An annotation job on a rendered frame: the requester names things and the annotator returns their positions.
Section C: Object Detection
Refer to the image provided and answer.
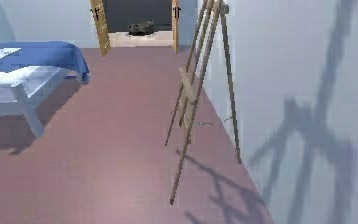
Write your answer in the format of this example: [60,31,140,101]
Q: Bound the wooden easel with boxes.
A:
[164,0,243,206]

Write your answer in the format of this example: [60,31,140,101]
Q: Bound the white laptop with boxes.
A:
[0,27,22,61]

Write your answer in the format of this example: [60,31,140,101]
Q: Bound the dark grey lumpy object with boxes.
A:
[126,20,156,37]

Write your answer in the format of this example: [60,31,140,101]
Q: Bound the white bed with blue blanket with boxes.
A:
[0,40,91,139]

